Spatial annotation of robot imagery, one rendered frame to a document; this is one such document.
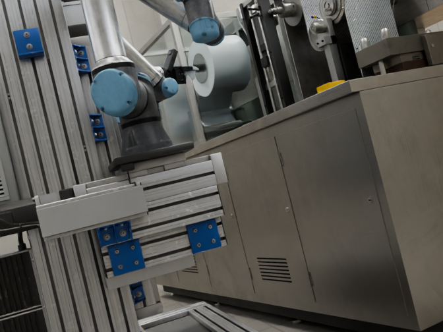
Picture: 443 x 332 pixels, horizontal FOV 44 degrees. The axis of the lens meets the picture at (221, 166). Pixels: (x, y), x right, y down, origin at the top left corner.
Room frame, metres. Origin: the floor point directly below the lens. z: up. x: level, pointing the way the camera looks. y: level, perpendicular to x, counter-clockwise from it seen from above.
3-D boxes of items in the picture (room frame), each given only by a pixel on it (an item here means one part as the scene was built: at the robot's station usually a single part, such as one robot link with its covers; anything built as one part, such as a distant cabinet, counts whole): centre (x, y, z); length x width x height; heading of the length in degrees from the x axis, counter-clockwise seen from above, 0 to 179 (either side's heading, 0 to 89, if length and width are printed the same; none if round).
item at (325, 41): (2.11, -0.51, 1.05); 0.06 x 0.05 x 0.31; 117
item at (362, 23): (2.10, -0.69, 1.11); 0.23 x 0.01 x 0.18; 117
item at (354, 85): (2.95, -0.17, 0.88); 2.52 x 0.66 x 0.04; 27
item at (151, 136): (1.60, 0.20, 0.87); 0.15 x 0.15 x 0.10
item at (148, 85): (1.59, 0.20, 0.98); 0.13 x 0.12 x 0.14; 171
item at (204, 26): (1.44, -0.04, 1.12); 0.11 x 0.08 x 0.11; 171
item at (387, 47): (2.01, -0.79, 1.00); 0.40 x 0.16 x 0.06; 117
